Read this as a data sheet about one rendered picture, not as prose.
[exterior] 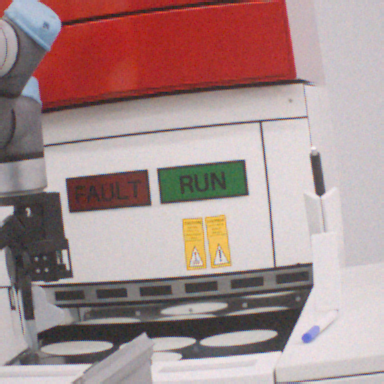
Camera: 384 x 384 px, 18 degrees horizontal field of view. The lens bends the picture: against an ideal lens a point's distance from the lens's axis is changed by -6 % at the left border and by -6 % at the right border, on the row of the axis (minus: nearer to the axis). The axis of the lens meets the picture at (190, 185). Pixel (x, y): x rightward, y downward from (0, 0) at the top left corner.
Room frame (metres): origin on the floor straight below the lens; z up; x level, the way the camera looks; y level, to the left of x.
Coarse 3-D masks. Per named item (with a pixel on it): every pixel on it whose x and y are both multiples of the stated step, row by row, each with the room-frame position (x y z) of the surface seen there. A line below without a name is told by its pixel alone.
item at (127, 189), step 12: (72, 180) 1.71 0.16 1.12; (84, 180) 1.71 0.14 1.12; (96, 180) 1.70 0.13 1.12; (108, 180) 1.70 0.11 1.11; (120, 180) 1.70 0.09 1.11; (132, 180) 1.69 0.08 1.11; (144, 180) 1.69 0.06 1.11; (72, 192) 1.71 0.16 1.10; (84, 192) 1.71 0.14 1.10; (96, 192) 1.70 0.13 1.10; (108, 192) 1.70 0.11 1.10; (120, 192) 1.70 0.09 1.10; (132, 192) 1.70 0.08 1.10; (144, 192) 1.69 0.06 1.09; (72, 204) 1.71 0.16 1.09; (84, 204) 1.71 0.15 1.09; (96, 204) 1.70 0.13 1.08; (108, 204) 1.70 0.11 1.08; (120, 204) 1.70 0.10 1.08
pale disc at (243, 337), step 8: (216, 336) 1.60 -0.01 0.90; (224, 336) 1.60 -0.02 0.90; (232, 336) 1.59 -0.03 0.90; (240, 336) 1.58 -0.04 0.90; (248, 336) 1.57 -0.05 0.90; (256, 336) 1.56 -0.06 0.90; (264, 336) 1.56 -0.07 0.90; (272, 336) 1.55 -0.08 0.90; (208, 344) 1.55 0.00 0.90; (216, 344) 1.54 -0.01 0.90; (224, 344) 1.53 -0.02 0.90; (232, 344) 1.53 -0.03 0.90; (240, 344) 1.52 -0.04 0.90
